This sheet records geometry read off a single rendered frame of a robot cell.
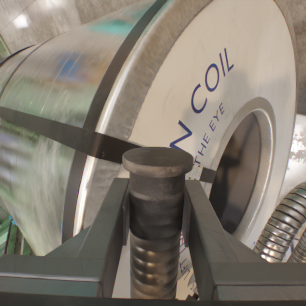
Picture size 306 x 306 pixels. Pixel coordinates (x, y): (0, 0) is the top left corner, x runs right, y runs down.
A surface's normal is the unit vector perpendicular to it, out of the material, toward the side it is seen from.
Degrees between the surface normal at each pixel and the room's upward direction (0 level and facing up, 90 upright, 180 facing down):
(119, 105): 89
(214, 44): 90
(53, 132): 47
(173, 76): 90
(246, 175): 37
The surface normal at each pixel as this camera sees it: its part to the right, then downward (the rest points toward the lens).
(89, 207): 0.70, 0.21
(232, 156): -0.70, 0.23
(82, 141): -0.64, -0.20
